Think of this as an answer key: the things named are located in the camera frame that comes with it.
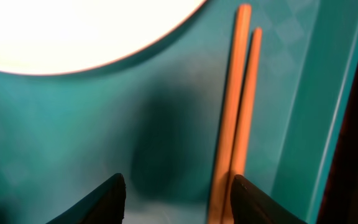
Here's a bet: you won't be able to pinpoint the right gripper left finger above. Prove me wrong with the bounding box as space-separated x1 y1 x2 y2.
48 173 126 224

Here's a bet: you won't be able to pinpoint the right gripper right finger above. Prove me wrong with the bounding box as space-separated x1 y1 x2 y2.
230 174 306 224

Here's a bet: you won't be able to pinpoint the wooden chopstick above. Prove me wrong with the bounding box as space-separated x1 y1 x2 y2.
221 27 263 224
206 4 252 224

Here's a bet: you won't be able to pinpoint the pink plate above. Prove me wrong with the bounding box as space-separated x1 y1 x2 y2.
0 0 204 75

